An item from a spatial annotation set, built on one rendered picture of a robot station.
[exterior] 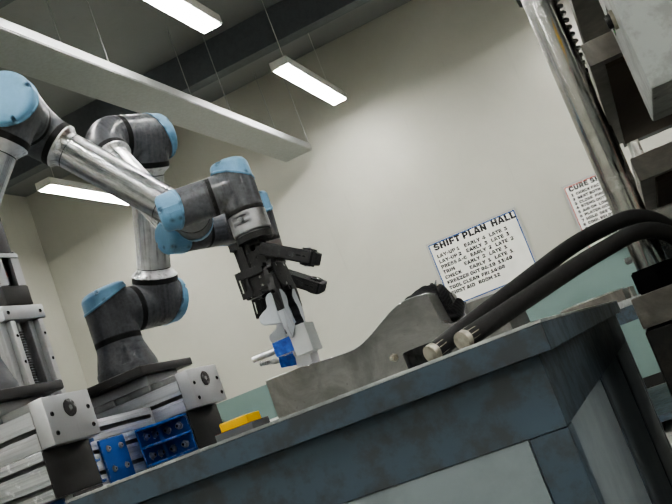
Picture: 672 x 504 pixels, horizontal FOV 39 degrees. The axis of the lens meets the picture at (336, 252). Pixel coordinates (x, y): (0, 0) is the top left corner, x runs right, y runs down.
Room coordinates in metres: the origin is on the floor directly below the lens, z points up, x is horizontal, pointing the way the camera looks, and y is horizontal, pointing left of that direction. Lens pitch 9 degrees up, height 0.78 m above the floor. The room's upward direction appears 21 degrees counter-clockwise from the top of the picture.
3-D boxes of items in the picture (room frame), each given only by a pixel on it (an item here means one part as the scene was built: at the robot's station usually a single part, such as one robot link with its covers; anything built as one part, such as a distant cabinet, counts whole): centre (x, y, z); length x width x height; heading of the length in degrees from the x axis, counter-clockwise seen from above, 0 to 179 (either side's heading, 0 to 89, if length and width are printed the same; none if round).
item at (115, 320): (2.29, 0.57, 1.20); 0.13 x 0.12 x 0.14; 133
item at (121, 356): (2.29, 0.58, 1.09); 0.15 x 0.15 x 0.10
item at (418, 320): (1.95, -0.05, 0.87); 0.50 x 0.26 x 0.14; 73
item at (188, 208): (1.77, 0.24, 1.25); 0.11 x 0.11 x 0.08; 7
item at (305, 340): (1.77, 0.16, 0.93); 0.13 x 0.05 x 0.05; 73
